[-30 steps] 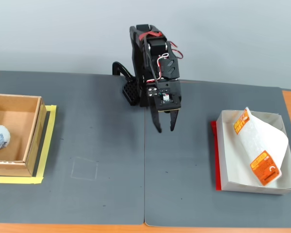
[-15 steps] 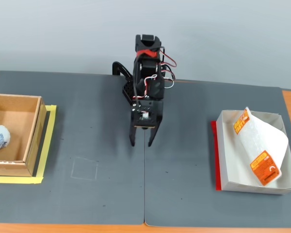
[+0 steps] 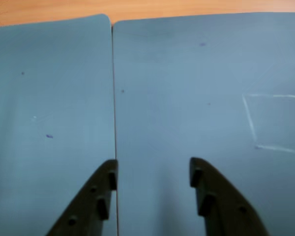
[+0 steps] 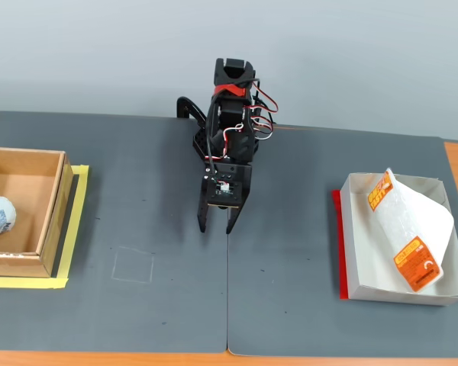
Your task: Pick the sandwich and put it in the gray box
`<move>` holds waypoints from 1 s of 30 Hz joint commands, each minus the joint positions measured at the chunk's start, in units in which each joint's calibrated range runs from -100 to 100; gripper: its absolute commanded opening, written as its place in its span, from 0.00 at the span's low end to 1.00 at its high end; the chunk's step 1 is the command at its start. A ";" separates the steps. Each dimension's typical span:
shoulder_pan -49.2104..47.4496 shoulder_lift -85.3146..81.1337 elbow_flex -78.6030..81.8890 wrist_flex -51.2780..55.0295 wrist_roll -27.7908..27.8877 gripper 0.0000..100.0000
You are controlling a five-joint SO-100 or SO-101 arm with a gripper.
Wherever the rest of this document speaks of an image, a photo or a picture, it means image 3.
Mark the plain dark gray mat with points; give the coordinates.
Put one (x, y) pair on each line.
(51, 98)

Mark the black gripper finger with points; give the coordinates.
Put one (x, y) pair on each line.
(88, 204)
(226, 209)

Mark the dark gray mat chalk square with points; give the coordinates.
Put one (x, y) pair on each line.
(186, 86)

